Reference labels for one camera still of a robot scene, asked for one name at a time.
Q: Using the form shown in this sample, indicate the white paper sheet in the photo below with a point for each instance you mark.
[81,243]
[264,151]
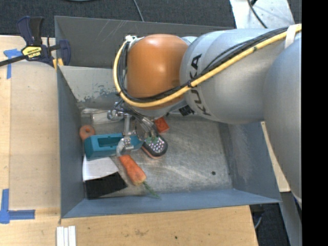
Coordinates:
[97,166]

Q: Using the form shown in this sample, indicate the teal hollow block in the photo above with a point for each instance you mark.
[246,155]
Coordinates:
[92,150]

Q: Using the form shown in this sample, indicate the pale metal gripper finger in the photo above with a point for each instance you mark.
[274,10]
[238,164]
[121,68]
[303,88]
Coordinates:
[119,147]
[128,143]

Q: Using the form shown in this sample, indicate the black flat block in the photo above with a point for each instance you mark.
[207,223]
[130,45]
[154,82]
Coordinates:
[105,186]

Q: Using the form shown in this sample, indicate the small orange-red block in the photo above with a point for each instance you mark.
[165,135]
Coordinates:
[162,125]

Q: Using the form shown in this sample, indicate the grey metal bin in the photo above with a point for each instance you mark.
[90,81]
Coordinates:
[192,163]

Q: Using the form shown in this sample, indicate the pale wood board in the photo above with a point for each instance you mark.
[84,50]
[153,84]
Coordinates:
[33,137]

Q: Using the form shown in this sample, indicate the orange toy carrot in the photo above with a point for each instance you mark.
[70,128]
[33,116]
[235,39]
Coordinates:
[132,169]

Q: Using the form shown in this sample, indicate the clear glass thing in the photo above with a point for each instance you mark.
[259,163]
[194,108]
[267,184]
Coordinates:
[98,117]

